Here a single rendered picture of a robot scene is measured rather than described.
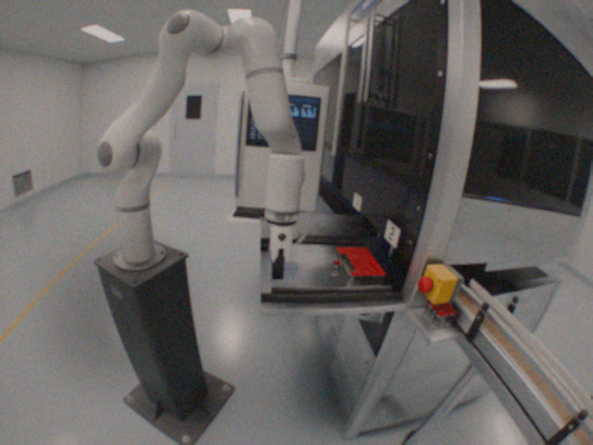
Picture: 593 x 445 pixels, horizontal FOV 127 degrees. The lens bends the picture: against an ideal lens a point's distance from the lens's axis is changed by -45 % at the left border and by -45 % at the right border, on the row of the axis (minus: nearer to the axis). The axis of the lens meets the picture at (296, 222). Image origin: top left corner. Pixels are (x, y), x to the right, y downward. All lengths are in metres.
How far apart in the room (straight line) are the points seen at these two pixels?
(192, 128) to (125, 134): 5.52
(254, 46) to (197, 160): 5.73
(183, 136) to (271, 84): 5.76
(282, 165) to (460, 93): 0.45
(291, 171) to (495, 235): 0.61
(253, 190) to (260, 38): 1.09
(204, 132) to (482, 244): 5.88
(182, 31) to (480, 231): 0.89
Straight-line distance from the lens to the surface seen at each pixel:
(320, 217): 1.26
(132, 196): 0.84
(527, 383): 0.66
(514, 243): 0.96
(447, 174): 0.65
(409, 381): 1.12
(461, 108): 0.67
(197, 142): 6.24
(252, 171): 1.55
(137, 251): 0.90
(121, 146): 0.77
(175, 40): 0.67
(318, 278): 0.80
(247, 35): 0.65
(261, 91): 0.60
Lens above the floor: 1.31
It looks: 21 degrees down
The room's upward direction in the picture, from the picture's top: 6 degrees clockwise
